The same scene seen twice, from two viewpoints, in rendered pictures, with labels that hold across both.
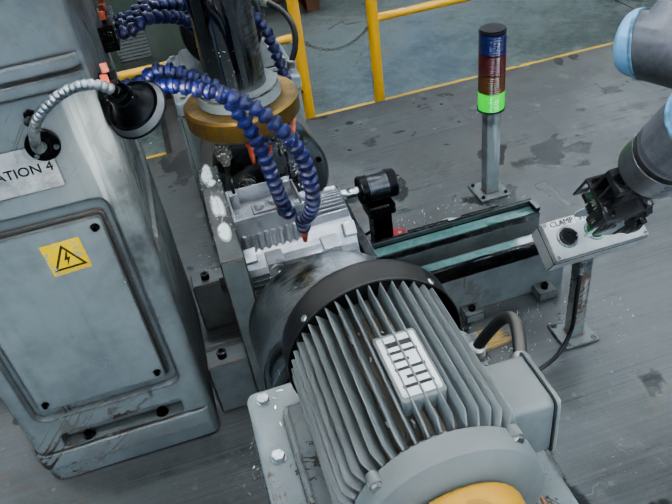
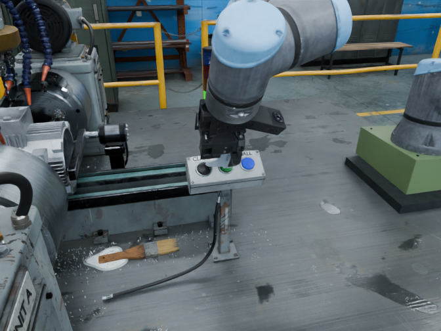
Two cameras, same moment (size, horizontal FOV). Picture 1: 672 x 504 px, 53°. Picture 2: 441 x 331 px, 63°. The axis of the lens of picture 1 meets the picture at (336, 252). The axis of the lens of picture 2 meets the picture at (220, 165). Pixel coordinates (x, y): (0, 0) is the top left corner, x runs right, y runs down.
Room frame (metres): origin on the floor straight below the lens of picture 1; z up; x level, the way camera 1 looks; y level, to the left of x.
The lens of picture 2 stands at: (0.16, -0.39, 1.45)
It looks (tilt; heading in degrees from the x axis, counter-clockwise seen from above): 29 degrees down; 358
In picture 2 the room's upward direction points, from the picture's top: straight up
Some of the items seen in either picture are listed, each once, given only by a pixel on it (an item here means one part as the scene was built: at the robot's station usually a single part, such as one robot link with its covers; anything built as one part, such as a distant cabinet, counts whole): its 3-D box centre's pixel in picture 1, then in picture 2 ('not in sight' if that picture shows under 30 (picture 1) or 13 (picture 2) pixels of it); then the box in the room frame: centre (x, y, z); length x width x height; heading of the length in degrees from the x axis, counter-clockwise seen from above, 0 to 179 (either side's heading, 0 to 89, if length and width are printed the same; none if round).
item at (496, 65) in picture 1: (492, 61); (211, 70); (1.39, -0.40, 1.14); 0.06 x 0.06 x 0.04
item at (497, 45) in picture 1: (492, 41); (211, 56); (1.39, -0.40, 1.19); 0.06 x 0.06 x 0.04
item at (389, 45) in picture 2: not in sight; (360, 60); (5.54, -2.68, 0.21); 1.40 x 0.33 x 0.43; 99
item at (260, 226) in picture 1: (267, 214); (1, 129); (0.98, 0.11, 1.11); 0.12 x 0.11 x 0.07; 101
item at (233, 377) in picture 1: (220, 290); not in sight; (0.96, 0.22, 0.97); 0.30 x 0.11 x 0.34; 11
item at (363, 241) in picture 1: (353, 225); (79, 152); (1.04, -0.04, 1.01); 0.26 x 0.04 x 0.03; 11
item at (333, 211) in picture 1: (297, 249); (29, 161); (0.99, 0.07, 1.01); 0.20 x 0.19 x 0.19; 101
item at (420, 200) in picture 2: not in sight; (411, 176); (1.20, -1.09, 0.81); 0.32 x 0.32 x 0.03; 11
